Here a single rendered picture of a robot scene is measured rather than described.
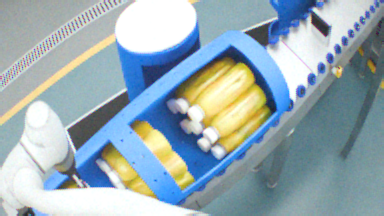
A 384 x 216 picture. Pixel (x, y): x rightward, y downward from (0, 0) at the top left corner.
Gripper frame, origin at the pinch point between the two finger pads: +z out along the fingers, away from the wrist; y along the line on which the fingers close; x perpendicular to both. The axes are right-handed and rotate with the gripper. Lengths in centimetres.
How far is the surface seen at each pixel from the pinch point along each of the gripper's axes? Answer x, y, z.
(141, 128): -27.1, 6.3, 10.4
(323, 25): -102, -2, 18
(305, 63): -88, -3, 32
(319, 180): -96, -30, 124
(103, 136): -16.0, 8.0, 3.1
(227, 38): -59, 8, 3
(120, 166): -14.7, 0.2, 6.8
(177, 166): -27.4, -7.0, 12.0
